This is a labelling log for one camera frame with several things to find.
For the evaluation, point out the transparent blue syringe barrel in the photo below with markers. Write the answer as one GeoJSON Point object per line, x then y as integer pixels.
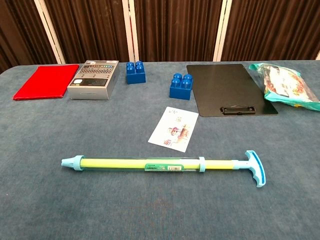
{"type": "Point", "coordinates": [74, 163]}

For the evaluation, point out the white picture card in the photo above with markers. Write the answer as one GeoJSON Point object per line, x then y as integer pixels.
{"type": "Point", "coordinates": [175, 130]}

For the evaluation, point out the blue four-stud building block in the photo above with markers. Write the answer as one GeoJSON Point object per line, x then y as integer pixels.
{"type": "Point", "coordinates": [180, 91]}
{"type": "Point", "coordinates": [135, 76]}

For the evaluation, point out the black clipboard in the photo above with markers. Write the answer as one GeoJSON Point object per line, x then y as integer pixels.
{"type": "Point", "coordinates": [225, 87]}

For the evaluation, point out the grey printed cardboard box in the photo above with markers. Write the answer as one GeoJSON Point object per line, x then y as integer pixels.
{"type": "Point", "coordinates": [92, 83]}

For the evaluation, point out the dark brown pleated curtain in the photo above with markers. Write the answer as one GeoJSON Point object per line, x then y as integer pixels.
{"type": "Point", "coordinates": [20, 32]}
{"type": "Point", "coordinates": [90, 30]}
{"type": "Point", "coordinates": [275, 30]}
{"type": "Point", "coordinates": [177, 30]}

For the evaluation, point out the blue velvet table cloth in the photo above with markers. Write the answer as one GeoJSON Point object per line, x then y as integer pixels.
{"type": "Point", "coordinates": [125, 207]}

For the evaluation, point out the red folded cloth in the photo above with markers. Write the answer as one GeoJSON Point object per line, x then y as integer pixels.
{"type": "Point", "coordinates": [47, 82]}

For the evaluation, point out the teal printed snack bag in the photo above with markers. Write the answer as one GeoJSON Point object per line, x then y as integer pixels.
{"type": "Point", "coordinates": [287, 85]}

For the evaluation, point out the white partition frame post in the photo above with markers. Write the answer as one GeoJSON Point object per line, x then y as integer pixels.
{"type": "Point", "coordinates": [223, 32]}
{"type": "Point", "coordinates": [130, 32]}
{"type": "Point", "coordinates": [50, 32]}

